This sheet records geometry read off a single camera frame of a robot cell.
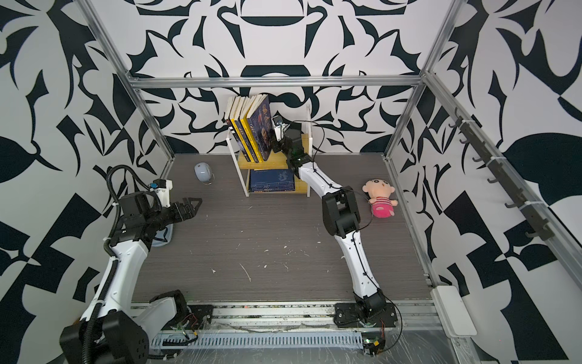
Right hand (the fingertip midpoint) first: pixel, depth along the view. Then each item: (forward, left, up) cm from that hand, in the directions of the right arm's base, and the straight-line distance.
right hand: (274, 126), depth 95 cm
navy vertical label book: (-15, +1, -18) cm, 23 cm away
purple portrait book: (-8, +4, +9) cm, 13 cm away
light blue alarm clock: (-10, +33, -18) cm, 39 cm away
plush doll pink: (-20, -44, -20) cm, 52 cm away
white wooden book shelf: (-14, -2, -6) cm, 15 cm away
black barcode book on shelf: (-15, +13, +9) cm, 22 cm away
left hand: (-32, +28, -5) cm, 43 cm away
